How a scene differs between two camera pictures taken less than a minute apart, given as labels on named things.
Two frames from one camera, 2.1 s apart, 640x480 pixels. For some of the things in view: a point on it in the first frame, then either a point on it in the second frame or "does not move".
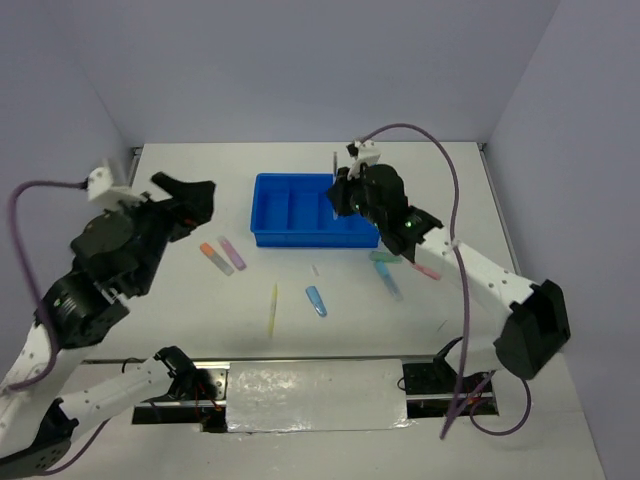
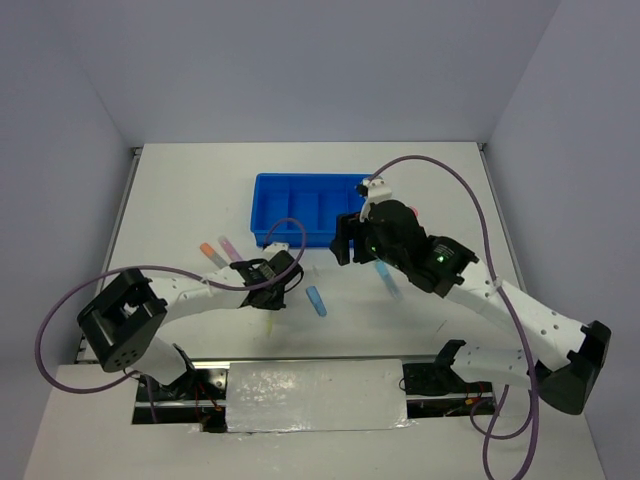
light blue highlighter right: [389, 280] does not move
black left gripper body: [159, 227] → [276, 301]
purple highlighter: [237, 260] does not move
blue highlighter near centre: [317, 301] does not move
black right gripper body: [352, 199] → [387, 253]
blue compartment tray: [294, 210] does not move
